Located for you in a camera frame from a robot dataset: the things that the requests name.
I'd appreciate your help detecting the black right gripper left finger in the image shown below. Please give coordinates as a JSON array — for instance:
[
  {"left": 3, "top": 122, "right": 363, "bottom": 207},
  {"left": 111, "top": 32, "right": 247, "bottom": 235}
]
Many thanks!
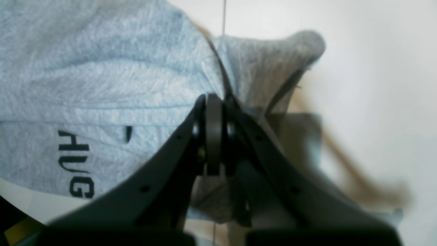
[{"left": 38, "top": 94, "right": 223, "bottom": 246}]

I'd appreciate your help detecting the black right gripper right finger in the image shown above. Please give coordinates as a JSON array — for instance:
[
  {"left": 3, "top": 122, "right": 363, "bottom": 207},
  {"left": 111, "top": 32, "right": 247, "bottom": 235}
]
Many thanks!
[{"left": 224, "top": 99, "right": 401, "bottom": 246}]

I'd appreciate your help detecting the grey T-shirt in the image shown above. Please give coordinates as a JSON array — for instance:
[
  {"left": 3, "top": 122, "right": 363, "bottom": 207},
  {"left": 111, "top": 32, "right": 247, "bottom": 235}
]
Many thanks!
[{"left": 0, "top": 0, "right": 403, "bottom": 226}]

